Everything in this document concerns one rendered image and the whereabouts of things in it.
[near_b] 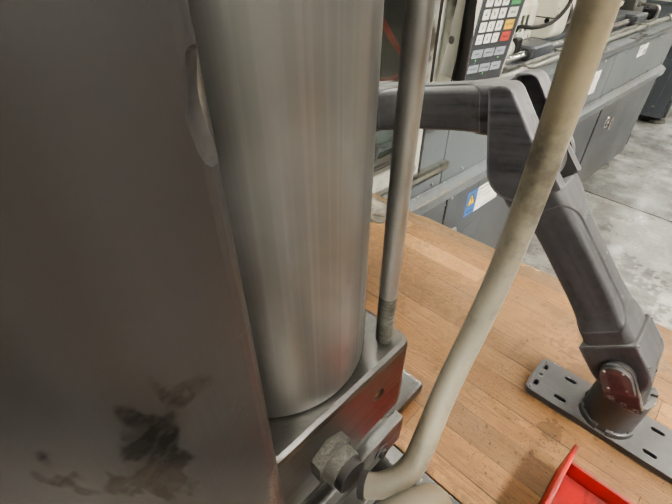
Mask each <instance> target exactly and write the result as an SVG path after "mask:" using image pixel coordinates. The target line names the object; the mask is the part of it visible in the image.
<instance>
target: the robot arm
mask: <svg viewBox="0 0 672 504"><path fill-rule="evenodd" d="M550 86H551V82H550V79H549V77H548V75H547V73H546V72H545V71H543V70H541V69H527V70H524V71H522V72H520V73H518V74H516V75H515V76H511V77H496V78H489V79H482V80H470V81H446V82H425V89H424V96H423V104H422V112H421V120H420V127H419V129H434V130H454V131H466V132H474V133H475V134H478V135H487V171H486V172H487V179H488V182H489V184H490V186H491V188H492V189H493V191H494V192H495V193H496V194H497V195H499V196H500V197H502V198H504V200H505V202H506V204H507V206H508V207H511V205H512V202H513V199H514V196H515V194H516V191H517V188H518V185H519V182H520V179H521V176H522V173H523V170H524V167H525V164H526V161H527V158H528V154H529V151H530V148H531V145H532V142H533V139H534V136H535V133H536V130H537V127H538V124H539V121H540V117H541V114H542V111H543V108H544V105H545V102H546V98H547V95H548V92H549V89H550ZM397 89H398V82H394V80H392V81H379V94H378V110H377V126H376V132H378V131H380V130H392V129H394V122H395V111H396V100H397ZM581 169H582V168H581V166H580V164H579V162H578V160H577V157H576V155H575V142H574V139H573V137H572V138H571V140H570V143H569V145H568V148H567V151H566V153H565V156H564V158H563V161H562V164H561V166H560V169H559V171H558V174H557V177H556V179H555V182H554V184H553V187H552V189H551V192H550V194H549V197H548V200H547V202H546V205H545V207H544V210H543V212H542V215H541V217H540V220H539V222H538V225H537V227H536V229H535V232H534V233H535V235H536V237H537V238H538V240H539V242H540V244H541V246H542V247H543V249H544V251H545V253H546V255H547V257H548V259H549V261H550V263H551V265H552V267H553V269H554V272H555V274H556V276H557V278H558V280H559V282H560V284H561V286H562V288H563V290H564V292H565V294H566V296H567V298H568V300H569V302H570V304H571V307H572V309H573V312H574V314H575V317H576V321H577V326H578V329H579V332H580V334H581V336H582V338H583V341H582V343H581V344H580V346H579V350H580V352H581V354H582V356H583V358H584V360H585V362H586V364H587V366H588V368H589V370H590V372H591V373H592V375H593V376H594V377H595V378H596V381H595V382H594V384H593V385H592V384H591V383H589V382H587V381H585V380H584V379H582V378H580V377H578V376H577V375H575V374H573V373H571V372H570V371H568V370H566V369H564V368H563V367H561V366H559V365H557V364H556V363H554V362H552V361H550V360H548V359H543V360H542V361H541V362H540V363H539V365H538V366H537V368H536V369H535V370H534V372H533V373H532V375H531V376H530V378H529V379H528V381H527V382H526V384H525V390H526V392H527V393H529V394H530V395H532V396H533V397H535V398H536V399H538V400H540V401H541V402H543V403H544V404H546V405H547V406H549V407H551V408H552V409H554V410H555V411H557V412H558V413H560V414H561V415H563V416H565V417H566V418H568V419H569V420H571V421H572V422H574V423H576V424H577V425H579V426H580V427H582V428H583V429H585V430H587V431H588V432H590V433H591V434H593V435H594V436H596V437H598V438H599V439H601V440H602V441H604V442H605V443H607V444H609V445H610V446H612V447H613V448H615V449H616V450H618V451H620V452H621V453H623V454H624V455H626V456H627V457H629V458H631V459H632V460H634V461H635V462H637V463H638V464H640V465H641V466H643V467H645V468H646V469H648V470H649V471H651V472H652V473H654V474H656V475H657V476H659V477H660V478H662V479H663V480H665V481H667V482H668V483H670V484H671V485H672V430H671V429H669V428H667V427H665V426H664V425H662V424H660V423H658V422H657V421H655V420H653V419H651V418H650V417H648V416H646V415H647V414H648V413H649V412H650V411H651V409H652V408H653V407H654V406H655V405H656V403H657V400H658V396H659V393H658V391H657V388H656V387H653V386H652V385H653V382H654V380H655V377H656V374H657V372H658V364H659V361H660V359H661V356H662V353H663V351H664V341H663V337H662V336H661V334H660V332H659V330H658V328H657V326H656V324H655V322H654V319H653V317H652V315H651V314H644V313H643V311H642V309H641V307H640V305H639V303H638V302H637V301H636V300H635V299H634V298H633V297H632V295H631V293H630V292H629V290H628V288H627V286H626V285H625V283H624V281H623V279H622V277H621V275H620V273H619V271H618V269H617V267H616V265H615V263H614V261H613V259H612V256H611V254H610V252H609V250H608V248H607V246H606V244H605V242H604V240H603V238H602V236H601V233H600V231H599V229H598V227H597V225H596V223H595V221H594V218H593V216H592V214H591V211H590V209H589V207H588V204H587V201H586V198H585V191H584V188H583V186H582V183H581V181H580V179H579V177H578V175H577V173H578V172H579V171H580V170H581ZM544 369H546V370H544ZM533 383H535V384H536V385H535V384H533Z"/></svg>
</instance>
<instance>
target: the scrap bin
mask: <svg viewBox="0 0 672 504"><path fill-rule="evenodd" d="M578 449H579V446H578V445H576V444H575V445H574V446H573V447H572V449H571V450H570V452H569V453H568V454H567V456H566V457H565V458H564V460H563V461H562V463H561V464H560V465H559V467H558V468H557V470H556V472H555V474H554V476H553V478H552V479H551V481H550V483H549V485H548V487H547V489H546V491H545V493H544V495H543V496H542V498H541V500H540V502H539V504H635V503H633V502H632V501H630V500H629V499H627V498H626V497H624V496H623V495H622V494H620V493H619V492H617V491H616V490H614V489H613V488H611V487H610V486H609V485H607V484H606V483H604V482H603V481H601V480H600V479H598V478H597V477H595V476H594V475H593V474H591V473H590V472H588V471H587V470H585V469H584V468H582V467H581V466H579V465H578V464H577V463H575V462H574V461H573V459H574V457H575V455H576V453H577V451H578Z"/></svg>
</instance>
